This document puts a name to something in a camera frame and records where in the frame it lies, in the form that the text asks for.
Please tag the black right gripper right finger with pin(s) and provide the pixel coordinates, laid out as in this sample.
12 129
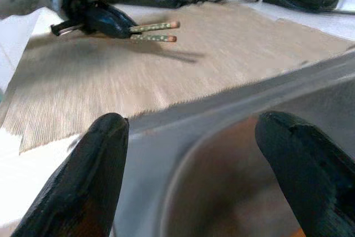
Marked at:
319 181

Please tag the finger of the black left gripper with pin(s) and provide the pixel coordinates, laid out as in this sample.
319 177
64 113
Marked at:
108 24
122 16

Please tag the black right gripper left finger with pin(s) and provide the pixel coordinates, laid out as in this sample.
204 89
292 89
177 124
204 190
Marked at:
80 187

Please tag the patterned wooden chopstick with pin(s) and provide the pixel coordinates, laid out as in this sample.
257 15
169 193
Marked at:
155 26
155 38

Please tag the beige woven counter mat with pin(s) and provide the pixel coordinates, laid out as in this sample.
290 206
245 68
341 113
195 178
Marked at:
166 76

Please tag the stainless steel sink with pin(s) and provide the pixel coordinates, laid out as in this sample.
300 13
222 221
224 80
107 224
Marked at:
194 137

